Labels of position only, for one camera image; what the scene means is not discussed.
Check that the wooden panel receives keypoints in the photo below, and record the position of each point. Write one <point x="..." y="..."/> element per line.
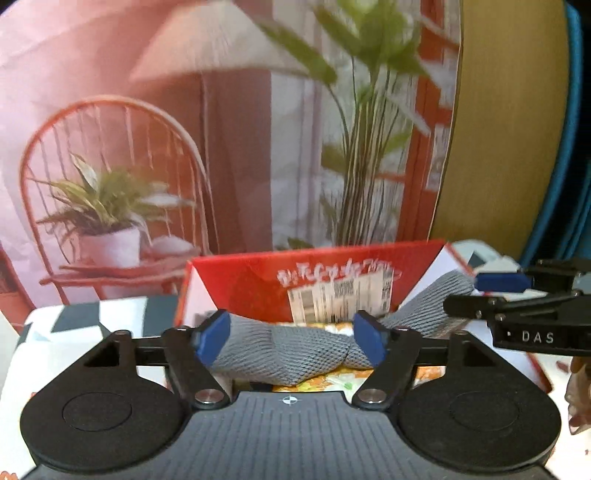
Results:
<point x="498" y="129"/>

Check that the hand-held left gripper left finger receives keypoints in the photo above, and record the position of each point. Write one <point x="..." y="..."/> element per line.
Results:
<point x="213" y="337"/>

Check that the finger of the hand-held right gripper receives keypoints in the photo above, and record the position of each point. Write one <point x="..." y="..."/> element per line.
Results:
<point x="471" y="305"/>
<point x="501" y="281"/>

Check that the blue curtain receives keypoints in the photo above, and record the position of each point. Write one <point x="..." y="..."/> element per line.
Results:
<point x="572" y="138"/>

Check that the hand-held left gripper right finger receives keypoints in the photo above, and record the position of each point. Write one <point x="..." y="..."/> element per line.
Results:
<point x="369" y="338"/>

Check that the red strawberry print box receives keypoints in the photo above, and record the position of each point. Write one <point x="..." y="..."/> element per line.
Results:
<point x="258" y="281"/>

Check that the grey mesh cloth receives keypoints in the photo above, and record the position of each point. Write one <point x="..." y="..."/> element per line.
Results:
<point x="295" y="355"/>

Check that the white printed blanket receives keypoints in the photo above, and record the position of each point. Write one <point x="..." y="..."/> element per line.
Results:
<point x="92" y="318"/>

